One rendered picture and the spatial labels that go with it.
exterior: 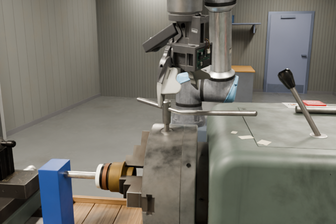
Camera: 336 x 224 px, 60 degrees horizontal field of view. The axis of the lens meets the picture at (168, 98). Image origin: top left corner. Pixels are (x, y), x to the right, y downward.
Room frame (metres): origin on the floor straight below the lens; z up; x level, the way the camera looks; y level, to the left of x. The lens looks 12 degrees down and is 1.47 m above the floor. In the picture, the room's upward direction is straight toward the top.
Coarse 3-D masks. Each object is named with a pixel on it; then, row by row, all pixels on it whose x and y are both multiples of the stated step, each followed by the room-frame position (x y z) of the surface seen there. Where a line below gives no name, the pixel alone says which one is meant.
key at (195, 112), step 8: (152, 104) 0.74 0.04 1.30; (176, 112) 0.70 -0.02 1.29; (184, 112) 0.68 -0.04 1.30; (192, 112) 0.67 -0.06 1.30; (200, 112) 0.65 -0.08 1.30; (208, 112) 0.64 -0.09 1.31; (216, 112) 0.62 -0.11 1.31; (224, 112) 0.61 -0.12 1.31; (232, 112) 0.60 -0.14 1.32; (240, 112) 0.59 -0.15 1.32; (248, 112) 0.58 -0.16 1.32; (256, 112) 0.57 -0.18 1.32
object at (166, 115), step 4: (164, 100) 0.72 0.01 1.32; (168, 100) 0.72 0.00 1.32; (164, 104) 0.71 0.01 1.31; (168, 104) 0.71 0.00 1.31; (164, 108) 0.71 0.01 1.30; (164, 112) 0.71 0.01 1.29; (168, 112) 0.71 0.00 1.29; (164, 116) 0.72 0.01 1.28; (168, 116) 0.72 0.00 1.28; (164, 120) 0.72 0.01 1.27; (168, 120) 0.72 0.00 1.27; (164, 124) 0.73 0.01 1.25; (168, 124) 0.73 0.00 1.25; (164, 128) 0.73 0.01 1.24; (168, 128) 0.73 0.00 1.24
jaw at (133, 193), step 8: (128, 176) 0.74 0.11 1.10; (136, 176) 0.74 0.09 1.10; (120, 184) 0.71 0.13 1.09; (128, 184) 0.68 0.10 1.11; (136, 184) 0.68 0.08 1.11; (120, 192) 0.71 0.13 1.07; (128, 192) 0.64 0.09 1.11; (136, 192) 0.64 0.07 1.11; (128, 200) 0.64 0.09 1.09; (136, 200) 0.63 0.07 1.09; (144, 200) 0.62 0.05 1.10; (152, 200) 0.62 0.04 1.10; (144, 208) 0.62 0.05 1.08; (152, 208) 0.61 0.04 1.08
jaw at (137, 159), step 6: (144, 132) 0.83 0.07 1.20; (144, 138) 0.82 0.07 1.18; (144, 144) 0.81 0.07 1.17; (138, 150) 0.80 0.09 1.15; (144, 150) 0.80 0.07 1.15; (126, 156) 0.79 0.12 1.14; (132, 156) 0.79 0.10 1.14; (138, 156) 0.79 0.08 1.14; (126, 162) 0.78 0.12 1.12; (132, 162) 0.78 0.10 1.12; (138, 162) 0.78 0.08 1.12
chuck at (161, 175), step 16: (160, 128) 0.74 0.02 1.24; (176, 128) 0.74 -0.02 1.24; (160, 144) 0.68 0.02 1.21; (176, 144) 0.68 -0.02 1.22; (144, 160) 0.65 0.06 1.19; (160, 160) 0.65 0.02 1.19; (176, 160) 0.64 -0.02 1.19; (144, 176) 0.63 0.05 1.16; (160, 176) 0.63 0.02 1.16; (176, 176) 0.62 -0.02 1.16; (144, 192) 0.62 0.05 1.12; (160, 192) 0.61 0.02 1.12; (176, 192) 0.61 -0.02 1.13; (160, 208) 0.61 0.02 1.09; (176, 208) 0.60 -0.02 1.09
